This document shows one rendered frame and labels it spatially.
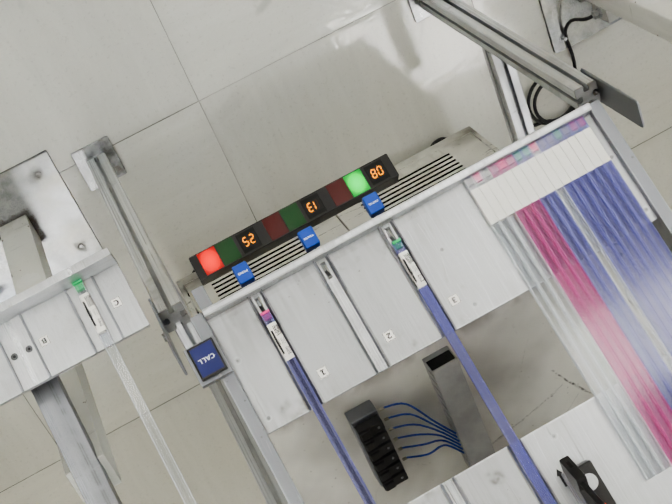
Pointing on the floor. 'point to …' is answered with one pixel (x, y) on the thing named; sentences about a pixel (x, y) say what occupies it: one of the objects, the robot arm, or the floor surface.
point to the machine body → (524, 317)
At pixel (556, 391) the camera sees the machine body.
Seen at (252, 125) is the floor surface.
